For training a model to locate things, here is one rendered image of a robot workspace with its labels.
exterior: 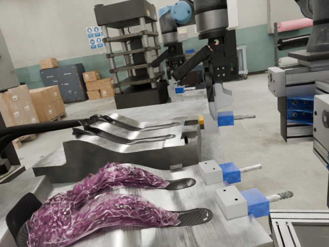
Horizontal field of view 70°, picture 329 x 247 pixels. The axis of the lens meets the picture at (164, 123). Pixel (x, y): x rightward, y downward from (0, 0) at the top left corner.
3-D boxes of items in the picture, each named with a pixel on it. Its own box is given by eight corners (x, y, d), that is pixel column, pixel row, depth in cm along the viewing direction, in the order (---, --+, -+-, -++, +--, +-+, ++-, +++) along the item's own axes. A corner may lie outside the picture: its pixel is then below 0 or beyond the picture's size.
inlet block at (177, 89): (197, 92, 116) (195, 81, 114) (195, 94, 111) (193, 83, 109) (171, 94, 120) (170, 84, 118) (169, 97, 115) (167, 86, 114)
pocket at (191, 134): (199, 142, 70) (197, 130, 69) (198, 150, 65) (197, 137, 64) (183, 143, 71) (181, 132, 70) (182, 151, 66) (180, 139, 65)
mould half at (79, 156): (201, 137, 87) (197, 102, 83) (200, 174, 63) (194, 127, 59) (79, 148, 97) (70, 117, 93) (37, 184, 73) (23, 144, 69)
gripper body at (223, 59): (239, 82, 55) (235, 27, 51) (202, 86, 57) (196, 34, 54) (237, 77, 62) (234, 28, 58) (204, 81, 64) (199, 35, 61)
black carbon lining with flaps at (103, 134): (181, 127, 81) (176, 100, 78) (176, 147, 66) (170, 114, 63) (88, 136, 88) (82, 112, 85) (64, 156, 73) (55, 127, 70)
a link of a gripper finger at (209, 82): (214, 101, 56) (210, 63, 55) (207, 102, 56) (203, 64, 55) (215, 101, 60) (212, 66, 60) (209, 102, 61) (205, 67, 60)
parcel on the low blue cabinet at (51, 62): (59, 66, 728) (57, 57, 719) (53, 67, 697) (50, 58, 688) (47, 68, 736) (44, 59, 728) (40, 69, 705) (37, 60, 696)
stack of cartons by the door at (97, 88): (118, 94, 739) (111, 67, 714) (114, 96, 708) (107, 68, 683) (93, 98, 756) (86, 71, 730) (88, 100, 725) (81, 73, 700)
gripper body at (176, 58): (183, 69, 107) (179, 41, 104) (165, 71, 110) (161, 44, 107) (186, 66, 114) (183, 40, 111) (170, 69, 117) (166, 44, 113)
